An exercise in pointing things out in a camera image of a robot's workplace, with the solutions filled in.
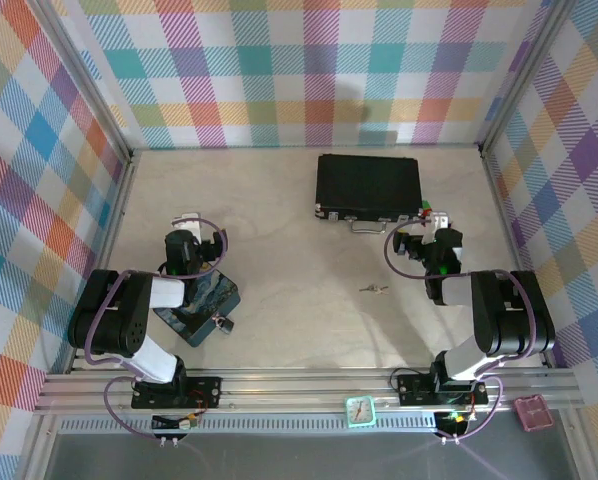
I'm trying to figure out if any starry night painted box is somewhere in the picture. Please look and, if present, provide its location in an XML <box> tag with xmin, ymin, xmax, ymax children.
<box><xmin>151</xmin><ymin>267</ymin><xmax>242</xmax><ymax>349</ymax></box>

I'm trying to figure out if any black briefcase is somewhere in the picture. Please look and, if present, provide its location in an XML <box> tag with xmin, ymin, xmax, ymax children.
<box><xmin>312</xmin><ymin>153</ymin><xmax>426</xmax><ymax>224</ymax></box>

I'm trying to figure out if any mint green square clock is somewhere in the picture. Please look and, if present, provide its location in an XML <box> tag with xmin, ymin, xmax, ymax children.
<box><xmin>344</xmin><ymin>395</ymin><xmax>377</xmax><ymax>429</ymax></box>

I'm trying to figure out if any right controller board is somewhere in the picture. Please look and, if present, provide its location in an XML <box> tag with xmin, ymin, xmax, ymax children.
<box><xmin>435</xmin><ymin>410</ymin><xmax>474</xmax><ymax>434</ymax></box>

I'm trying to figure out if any controller board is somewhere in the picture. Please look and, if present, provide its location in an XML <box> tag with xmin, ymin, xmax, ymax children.
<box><xmin>150</xmin><ymin>412</ymin><xmax>201</xmax><ymax>433</ymax></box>
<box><xmin>435</xmin><ymin>410</ymin><xmax>474</xmax><ymax>434</ymax></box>

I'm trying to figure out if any left controller board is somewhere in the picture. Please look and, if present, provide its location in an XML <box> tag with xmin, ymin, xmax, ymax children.
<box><xmin>150</xmin><ymin>412</ymin><xmax>201</xmax><ymax>433</ymax></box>

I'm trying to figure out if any pink plastic box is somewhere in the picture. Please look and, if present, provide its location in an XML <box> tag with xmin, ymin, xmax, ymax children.
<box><xmin>513</xmin><ymin>394</ymin><xmax>553</xmax><ymax>433</ymax></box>

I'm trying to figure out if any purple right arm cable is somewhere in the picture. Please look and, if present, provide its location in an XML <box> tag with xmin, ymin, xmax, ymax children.
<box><xmin>384</xmin><ymin>221</ymin><xmax>538</xmax><ymax>381</ymax></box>

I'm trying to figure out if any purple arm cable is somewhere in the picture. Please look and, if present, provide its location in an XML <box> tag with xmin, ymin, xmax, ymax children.
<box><xmin>83</xmin><ymin>216</ymin><xmax>231</xmax><ymax>381</ymax></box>
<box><xmin>384</xmin><ymin>221</ymin><xmax>538</xmax><ymax>381</ymax></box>

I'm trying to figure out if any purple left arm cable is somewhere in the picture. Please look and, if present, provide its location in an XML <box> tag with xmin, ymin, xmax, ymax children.
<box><xmin>83</xmin><ymin>216</ymin><xmax>231</xmax><ymax>381</ymax></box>

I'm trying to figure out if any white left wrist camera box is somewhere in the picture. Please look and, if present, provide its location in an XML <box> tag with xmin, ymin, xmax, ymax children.
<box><xmin>172</xmin><ymin>213</ymin><xmax>204</xmax><ymax>242</ymax></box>

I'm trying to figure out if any silver briefcase handle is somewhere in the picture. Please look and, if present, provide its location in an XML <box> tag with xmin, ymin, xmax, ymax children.
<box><xmin>347</xmin><ymin>219</ymin><xmax>387</xmax><ymax>236</ymax></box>

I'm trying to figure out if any aluminium side rail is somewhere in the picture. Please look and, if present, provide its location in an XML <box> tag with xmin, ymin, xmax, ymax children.
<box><xmin>478</xmin><ymin>143</ymin><xmax>556</xmax><ymax>369</ymax></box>
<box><xmin>67</xmin><ymin>149</ymin><xmax>141</xmax><ymax>375</ymax></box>

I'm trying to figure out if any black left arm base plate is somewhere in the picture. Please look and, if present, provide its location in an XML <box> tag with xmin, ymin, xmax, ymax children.
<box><xmin>130</xmin><ymin>375</ymin><xmax>224</xmax><ymax>411</ymax></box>

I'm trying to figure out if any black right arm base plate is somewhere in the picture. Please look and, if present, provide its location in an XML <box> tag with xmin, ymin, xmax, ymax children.
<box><xmin>396</xmin><ymin>373</ymin><xmax>490</xmax><ymax>408</ymax></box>

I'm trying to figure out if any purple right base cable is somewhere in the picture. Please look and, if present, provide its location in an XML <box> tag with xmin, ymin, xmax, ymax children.
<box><xmin>456</xmin><ymin>373</ymin><xmax>506</xmax><ymax>442</ymax></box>

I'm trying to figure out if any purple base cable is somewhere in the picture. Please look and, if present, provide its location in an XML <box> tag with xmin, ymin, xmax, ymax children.
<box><xmin>103</xmin><ymin>376</ymin><xmax>161</xmax><ymax>442</ymax></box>
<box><xmin>456</xmin><ymin>373</ymin><xmax>506</xmax><ymax>442</ymax></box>

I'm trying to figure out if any aluminium mounting rail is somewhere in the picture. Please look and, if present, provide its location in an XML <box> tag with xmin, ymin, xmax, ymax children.
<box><xmin>32</xmin><ymin>368</ymin><xmax>586</xmax><ymax>417</ymax></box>

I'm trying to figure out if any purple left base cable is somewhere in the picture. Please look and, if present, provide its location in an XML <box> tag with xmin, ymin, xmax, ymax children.
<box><xmin>103</xmin><ymin>376</ymin><xmax>161</xmax><ymax>442</ymax></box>

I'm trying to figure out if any slotted grey cable duct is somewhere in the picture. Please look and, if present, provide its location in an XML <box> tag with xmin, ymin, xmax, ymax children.
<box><xmin>53</xmin><ymin>416</ymin><xmax>563</xmax><ymax>437</ymax></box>

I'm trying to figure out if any aluminium frame post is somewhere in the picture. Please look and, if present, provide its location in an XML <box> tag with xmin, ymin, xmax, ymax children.
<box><xmin>27</xmin><ymin>0</ymin><xmax>136</xmax><ymax>159</ymax></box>
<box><xmin>477</xmin><ymin>0</ymin><xmax>578</xmax><ymax>154</ymax></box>

